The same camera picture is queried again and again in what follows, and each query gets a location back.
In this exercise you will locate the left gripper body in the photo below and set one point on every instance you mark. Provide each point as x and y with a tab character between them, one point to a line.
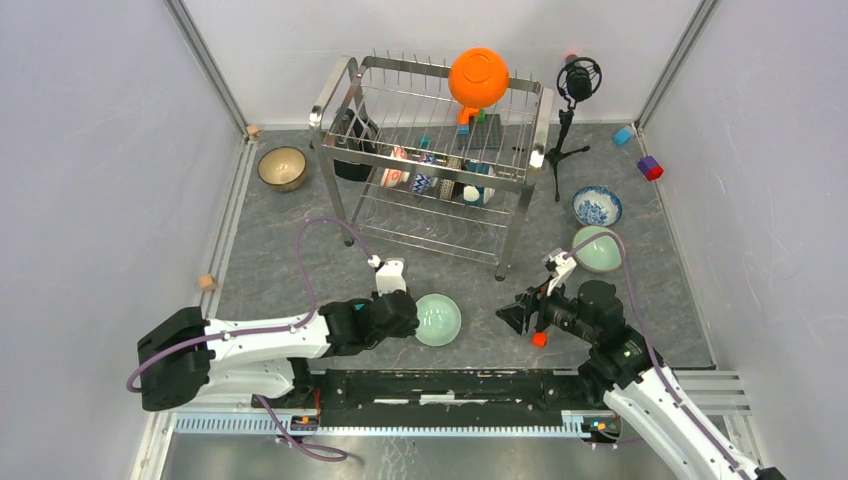
402	332

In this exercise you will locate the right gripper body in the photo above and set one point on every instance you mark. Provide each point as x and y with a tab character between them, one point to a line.
538	298

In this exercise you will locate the pale green bowl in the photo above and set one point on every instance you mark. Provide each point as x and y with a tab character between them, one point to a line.
439	320

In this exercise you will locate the celadon green bowl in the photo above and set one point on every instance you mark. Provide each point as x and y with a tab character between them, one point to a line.
601	255

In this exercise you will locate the blue white floral bowl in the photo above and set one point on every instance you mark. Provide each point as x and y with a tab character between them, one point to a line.
596	206

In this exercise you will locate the steel two-tier dish rack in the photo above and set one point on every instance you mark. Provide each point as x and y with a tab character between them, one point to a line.
398	167

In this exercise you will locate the brown glazed bowl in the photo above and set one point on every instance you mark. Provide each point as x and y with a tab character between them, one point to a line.
283	169

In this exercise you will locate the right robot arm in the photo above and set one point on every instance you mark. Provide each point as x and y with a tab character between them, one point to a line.
626	374

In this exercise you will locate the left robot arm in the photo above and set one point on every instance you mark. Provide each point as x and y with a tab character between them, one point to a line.
188	356

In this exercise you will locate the orange cube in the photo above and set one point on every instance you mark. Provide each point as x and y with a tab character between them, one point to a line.
539	339

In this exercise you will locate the teal white cup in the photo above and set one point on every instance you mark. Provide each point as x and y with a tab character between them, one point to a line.
476	195

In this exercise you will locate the dark patterned bowl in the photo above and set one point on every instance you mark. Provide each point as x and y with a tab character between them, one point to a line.
446	187

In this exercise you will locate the pink patterned bowl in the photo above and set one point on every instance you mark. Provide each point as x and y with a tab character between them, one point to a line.
394	177

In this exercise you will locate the blue zigzag patterned bowl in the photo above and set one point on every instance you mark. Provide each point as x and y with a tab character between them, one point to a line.
421	182

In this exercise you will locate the tan wooden cube left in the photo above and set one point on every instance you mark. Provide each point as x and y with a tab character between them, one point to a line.
207	283

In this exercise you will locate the purple and red block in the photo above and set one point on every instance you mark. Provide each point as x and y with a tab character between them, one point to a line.
650	168

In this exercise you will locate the light blue block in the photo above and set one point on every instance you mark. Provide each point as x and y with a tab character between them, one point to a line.
624	135

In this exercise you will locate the orange arch brick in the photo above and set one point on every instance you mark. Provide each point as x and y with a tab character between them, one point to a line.
467	115

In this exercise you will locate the tan wooden cube corner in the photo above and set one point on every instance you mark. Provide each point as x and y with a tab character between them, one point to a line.
252	132

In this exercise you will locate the black microphone on tripod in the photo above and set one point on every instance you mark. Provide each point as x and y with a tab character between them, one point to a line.
578	80

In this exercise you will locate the orange plastic bowl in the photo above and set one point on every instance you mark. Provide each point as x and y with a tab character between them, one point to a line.
478	78

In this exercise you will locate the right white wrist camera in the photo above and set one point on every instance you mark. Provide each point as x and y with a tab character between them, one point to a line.
560	265

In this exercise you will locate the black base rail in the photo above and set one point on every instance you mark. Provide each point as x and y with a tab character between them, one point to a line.
473	398

